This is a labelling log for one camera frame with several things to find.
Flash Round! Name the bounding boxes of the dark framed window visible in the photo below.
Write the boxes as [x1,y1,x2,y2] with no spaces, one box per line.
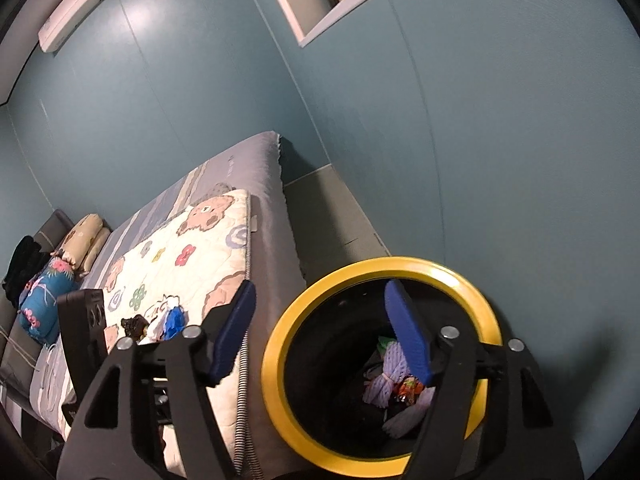
[255,0,388,48]

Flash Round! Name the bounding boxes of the black bin with yellow rim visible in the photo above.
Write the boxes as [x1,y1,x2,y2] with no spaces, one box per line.
[261,256,501,478]

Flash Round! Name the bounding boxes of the white paper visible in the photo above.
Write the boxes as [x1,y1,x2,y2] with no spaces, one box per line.
[144,297,181,342]

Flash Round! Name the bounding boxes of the beige folded pillow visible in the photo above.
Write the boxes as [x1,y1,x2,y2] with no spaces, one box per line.
[52,214,112,276]

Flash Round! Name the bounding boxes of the orange snack wrapper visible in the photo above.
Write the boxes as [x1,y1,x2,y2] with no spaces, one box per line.
[395,377,426,404]

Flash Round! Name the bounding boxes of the grey padded headboard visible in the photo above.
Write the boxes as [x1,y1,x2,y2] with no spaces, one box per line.
[0,209,76,376]

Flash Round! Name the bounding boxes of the blue floral folded quilt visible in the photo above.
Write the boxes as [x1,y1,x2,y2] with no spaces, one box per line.
[19,257,81,343]

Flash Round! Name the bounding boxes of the cartoon bear blanket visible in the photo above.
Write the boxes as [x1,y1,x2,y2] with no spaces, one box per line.
[60,189,251,476]

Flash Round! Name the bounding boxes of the small black plastic bag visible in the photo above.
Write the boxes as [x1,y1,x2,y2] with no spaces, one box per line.
[121,315,149,339]

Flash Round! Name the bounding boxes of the blue rubber glove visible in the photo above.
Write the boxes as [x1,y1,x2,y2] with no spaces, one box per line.
[162,306,187,341]

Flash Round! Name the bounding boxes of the black clothing pile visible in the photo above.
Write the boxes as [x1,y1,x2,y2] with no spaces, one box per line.
[1,236,51,306]

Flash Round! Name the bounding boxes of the white cable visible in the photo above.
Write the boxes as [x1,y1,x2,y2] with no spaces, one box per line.
[39,344,62,392]

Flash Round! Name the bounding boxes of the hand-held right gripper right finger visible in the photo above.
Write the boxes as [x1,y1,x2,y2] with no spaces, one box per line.
[384,280,585,480]

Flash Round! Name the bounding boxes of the grey bed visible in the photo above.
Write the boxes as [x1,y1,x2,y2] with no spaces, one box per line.
[0,131,308,480]

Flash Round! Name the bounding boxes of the white air conditioner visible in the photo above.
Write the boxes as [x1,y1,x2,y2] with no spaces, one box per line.
[39,0,126,53]

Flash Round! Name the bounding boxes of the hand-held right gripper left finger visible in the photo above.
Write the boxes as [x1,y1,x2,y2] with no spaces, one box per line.
[56,280,258,480]

